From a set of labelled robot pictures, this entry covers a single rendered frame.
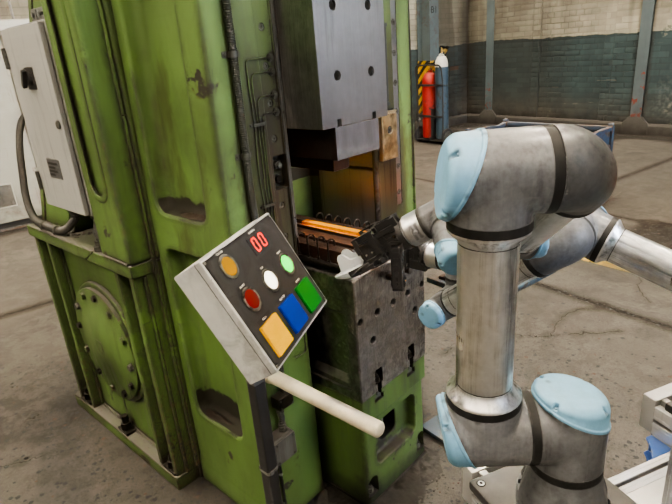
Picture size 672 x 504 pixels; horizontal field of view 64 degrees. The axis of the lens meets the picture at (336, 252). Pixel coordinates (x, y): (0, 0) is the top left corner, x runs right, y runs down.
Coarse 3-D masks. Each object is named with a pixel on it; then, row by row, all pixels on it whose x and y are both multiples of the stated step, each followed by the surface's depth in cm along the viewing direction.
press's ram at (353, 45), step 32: (288, 0) 144; (320, 0) 140; (352, 0) 149; (288, 32) 147; (320, 32) 142; (352, 32) 151; (288, 64) 151; (320, 64) 145; (352, 64) 154; (384, 64) 164; (288, 96) 155; (320, 96) 147; (352, 96) 156; (384, 96) 167; (288, 128) 160; (320, 128) 150
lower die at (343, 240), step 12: (300, 216) 204; (300, 228) 191; (312, 228) 188; (360, 228) 185; (300, 240) 182; (312, 240) 181; (336, 240) 176; (348, 240) 175; (312, 252) 177; (324, 252) 173; (336, 252) 169
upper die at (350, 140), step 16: (336, 128) 154; (352, 128) 159; (368, 128) 164; (288, 144) 169; (304, 144) 164; (320, 144) 159; (336, 144) 155; (352, 144) 160; (368, 144) 166; (336, 160) 157
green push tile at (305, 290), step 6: (306, 276) 137; (300, 282) 133; (306, 282) 135; (294, 288) 131; (300, 288) 132; (306, 288) 134; (312, 288) 136; (300, 294) 131; (306, 294) 133; (312, 294) 135; (318, 294) 137; (306, 300) 131; (312, 300) 134; (318, 300) 136; (306, 306) 131; (312, 306) 132; (312, 312) 132
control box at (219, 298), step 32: (256, 224) 130; (224, 256) 114; (256, 256) 124; (288, 256) 135; (192, 288) 110; (224, 288) 110; (256, 288) 118; (288, 288) 129; (224, 320) 111; (256, 320) 113; (256, 352) 111; (288, 352) 117
